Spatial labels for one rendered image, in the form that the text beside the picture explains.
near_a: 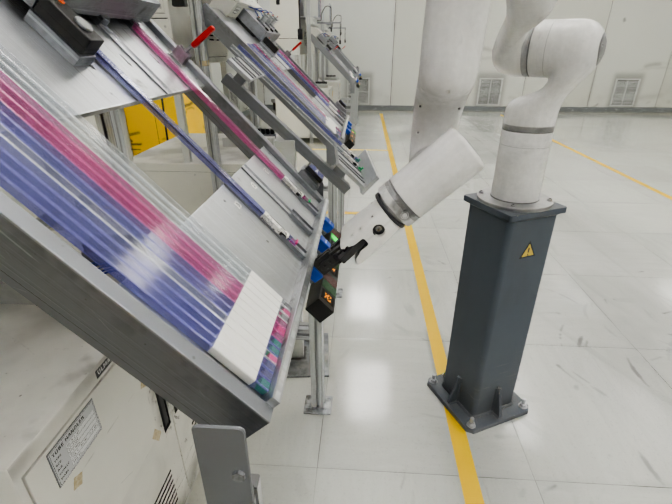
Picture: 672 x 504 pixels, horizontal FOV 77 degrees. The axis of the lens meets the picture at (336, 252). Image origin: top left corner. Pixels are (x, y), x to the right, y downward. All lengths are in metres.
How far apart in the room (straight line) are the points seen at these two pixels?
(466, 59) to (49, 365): 0.78
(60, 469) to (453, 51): 0.79
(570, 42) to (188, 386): 0.97
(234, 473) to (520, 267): 0.95
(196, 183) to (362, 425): 1.22
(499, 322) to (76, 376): 1.01
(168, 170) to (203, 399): 1.61
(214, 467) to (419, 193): 0.47
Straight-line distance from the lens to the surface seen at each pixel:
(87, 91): 0.70
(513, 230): 1.14
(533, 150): 1.14
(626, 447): 1.62
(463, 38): 0.67
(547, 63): 1.11
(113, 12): 0.93
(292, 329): 0.56
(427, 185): 0.68
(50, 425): 0.72
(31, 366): 0.83
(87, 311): 0.45
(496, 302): 1.23
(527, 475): 1.42
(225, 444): 0.44
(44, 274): 0.45
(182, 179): 2.00
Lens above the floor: 1.07
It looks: 26 degrees down
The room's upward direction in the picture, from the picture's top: straight up
